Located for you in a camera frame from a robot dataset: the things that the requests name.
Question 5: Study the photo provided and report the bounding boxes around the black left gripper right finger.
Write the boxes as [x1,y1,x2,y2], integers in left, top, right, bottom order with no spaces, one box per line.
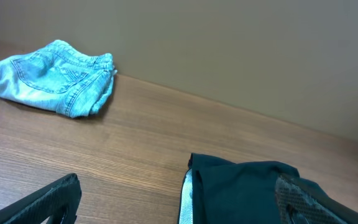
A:
[275,174,358,224]

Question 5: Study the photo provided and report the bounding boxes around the light blue denim shorts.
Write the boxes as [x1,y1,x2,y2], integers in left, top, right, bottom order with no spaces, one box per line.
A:
[0,40,117,118]

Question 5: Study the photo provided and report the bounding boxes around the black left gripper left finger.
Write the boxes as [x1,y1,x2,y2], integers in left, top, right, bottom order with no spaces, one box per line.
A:
[0,173,82,224]

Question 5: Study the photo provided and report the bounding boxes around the black garment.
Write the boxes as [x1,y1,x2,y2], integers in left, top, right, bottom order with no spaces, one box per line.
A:
[177,152,332,224]

